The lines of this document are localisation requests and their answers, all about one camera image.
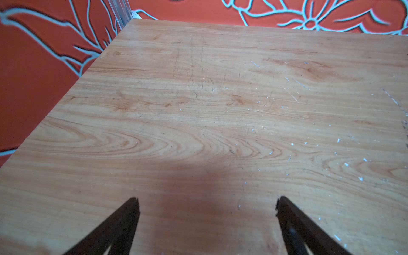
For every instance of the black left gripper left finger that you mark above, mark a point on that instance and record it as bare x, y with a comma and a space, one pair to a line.
114, 235

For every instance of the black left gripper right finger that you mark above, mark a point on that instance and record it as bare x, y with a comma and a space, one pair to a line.
301, 234

